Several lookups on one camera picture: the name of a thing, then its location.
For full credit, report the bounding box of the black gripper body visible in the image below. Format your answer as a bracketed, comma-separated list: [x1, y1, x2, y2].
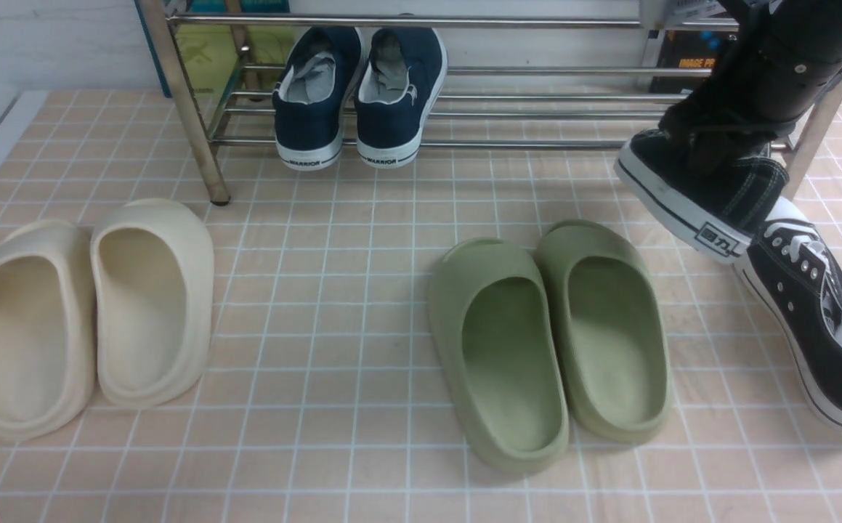
[659, 29, 842, 175]

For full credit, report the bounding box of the black canvas sneaker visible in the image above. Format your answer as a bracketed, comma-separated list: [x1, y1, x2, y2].
[614, 129, 790, 264]
[734, 198, 842, 431]

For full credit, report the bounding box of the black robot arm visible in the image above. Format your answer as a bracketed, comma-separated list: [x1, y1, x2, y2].
[659, 1, 842, 176]

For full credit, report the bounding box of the silver metal shoe rack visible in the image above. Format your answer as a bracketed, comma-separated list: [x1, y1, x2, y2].
[135, 1, 842, 206]

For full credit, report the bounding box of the black book orange lettering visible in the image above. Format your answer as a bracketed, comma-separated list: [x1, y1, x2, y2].
[641, 31, 736, 94]

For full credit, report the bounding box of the right green foam slide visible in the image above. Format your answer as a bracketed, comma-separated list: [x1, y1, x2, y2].
[534, 219, 672, 445]

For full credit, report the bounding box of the green foam slide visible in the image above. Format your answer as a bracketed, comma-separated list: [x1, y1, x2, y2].
[534, 219, 672, 445]
[426, 238, 570, 474]

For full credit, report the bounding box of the right navy canvas sneaker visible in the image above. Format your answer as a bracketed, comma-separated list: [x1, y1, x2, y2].
[354, 27, 448, 169]

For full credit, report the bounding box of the navy canvas sneaker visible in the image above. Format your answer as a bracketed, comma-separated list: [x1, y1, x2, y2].
[272, 26, 368, 171]
[354, 27, 448, 169]

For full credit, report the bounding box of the left green foam slide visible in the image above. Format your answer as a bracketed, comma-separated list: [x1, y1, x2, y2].
[426, 238, 570, 474]

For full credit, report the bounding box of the left navy canvas sneaker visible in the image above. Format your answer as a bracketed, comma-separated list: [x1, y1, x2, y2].
[272, 26, 368, 171]

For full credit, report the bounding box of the yellow green box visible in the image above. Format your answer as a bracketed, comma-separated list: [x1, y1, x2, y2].
[133, 1, 295, 98]

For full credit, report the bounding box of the right cream foam slide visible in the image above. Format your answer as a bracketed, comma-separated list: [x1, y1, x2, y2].
[89, 198, 214, 408]

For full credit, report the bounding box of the cream foam slide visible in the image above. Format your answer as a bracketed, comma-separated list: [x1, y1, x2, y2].
[0, 219, 96, 442]
[89, 198, 214, 408]

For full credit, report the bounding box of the left cream foam slide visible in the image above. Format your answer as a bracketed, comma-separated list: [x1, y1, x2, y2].
[0, 219, 96, 442]

